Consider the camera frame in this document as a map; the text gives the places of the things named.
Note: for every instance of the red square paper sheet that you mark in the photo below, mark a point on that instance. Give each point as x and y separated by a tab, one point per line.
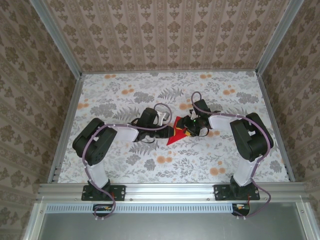
176	139

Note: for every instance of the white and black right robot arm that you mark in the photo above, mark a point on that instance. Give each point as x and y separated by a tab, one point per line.
252	142

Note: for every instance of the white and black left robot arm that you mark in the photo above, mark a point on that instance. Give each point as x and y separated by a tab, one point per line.
97	150

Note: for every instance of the floral patterned table cover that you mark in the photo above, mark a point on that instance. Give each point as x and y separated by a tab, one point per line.
150	170

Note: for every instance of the grey metal panel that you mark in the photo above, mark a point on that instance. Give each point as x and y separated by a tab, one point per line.
170	227

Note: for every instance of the black right connector board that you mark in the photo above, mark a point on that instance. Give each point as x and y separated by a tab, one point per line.
243	212

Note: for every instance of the black connector board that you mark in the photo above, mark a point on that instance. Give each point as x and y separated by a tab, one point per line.
98	212
243	212

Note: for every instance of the black left connector board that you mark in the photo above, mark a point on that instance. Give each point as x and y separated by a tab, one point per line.
98	212

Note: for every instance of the aluminium rear table rail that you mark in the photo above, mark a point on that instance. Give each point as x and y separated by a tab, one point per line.
170	72

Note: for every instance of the aluminium table rail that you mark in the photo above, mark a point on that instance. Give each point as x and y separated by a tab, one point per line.
170	72
274	125
72	107

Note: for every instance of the aluminium mounting rail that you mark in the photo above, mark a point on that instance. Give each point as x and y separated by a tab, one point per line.
170	191

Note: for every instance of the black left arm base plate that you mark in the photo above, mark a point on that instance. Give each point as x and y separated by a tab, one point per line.
120	192

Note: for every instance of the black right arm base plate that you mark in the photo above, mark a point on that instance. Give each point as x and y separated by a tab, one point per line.
221	192

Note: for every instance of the aluminium right table rail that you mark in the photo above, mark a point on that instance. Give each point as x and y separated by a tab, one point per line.
274	125

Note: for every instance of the aluminium left table rail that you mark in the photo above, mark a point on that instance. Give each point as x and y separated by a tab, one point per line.
72	107

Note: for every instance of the aluminium right frame post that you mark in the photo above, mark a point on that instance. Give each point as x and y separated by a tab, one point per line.
277	37

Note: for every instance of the aluminium frame post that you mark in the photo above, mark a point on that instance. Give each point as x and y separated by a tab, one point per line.
277	37
58	37

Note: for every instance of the aluminium left frame post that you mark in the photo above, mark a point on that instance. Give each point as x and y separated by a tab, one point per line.
58	37

